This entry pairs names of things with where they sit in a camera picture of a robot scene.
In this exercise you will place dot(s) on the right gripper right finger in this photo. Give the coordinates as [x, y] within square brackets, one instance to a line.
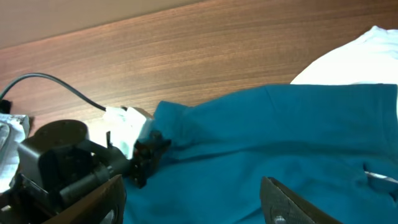
[280, 205]

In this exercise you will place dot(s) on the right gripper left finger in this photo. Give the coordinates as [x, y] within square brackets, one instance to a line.
[103, 205]

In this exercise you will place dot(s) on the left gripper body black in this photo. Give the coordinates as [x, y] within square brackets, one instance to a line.
[147, 154]

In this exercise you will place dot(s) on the blue t-shirt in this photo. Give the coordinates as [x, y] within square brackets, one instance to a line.
[322, 142]

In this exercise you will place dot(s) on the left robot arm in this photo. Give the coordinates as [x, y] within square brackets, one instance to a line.
[64, 177]

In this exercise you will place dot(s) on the light blue denim jeans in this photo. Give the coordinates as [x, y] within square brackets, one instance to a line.
[14, 129]

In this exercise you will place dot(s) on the white garment pile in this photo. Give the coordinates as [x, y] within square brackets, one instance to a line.
[369, 59]

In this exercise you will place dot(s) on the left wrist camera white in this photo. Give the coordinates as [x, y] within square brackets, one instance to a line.
[127, 127]

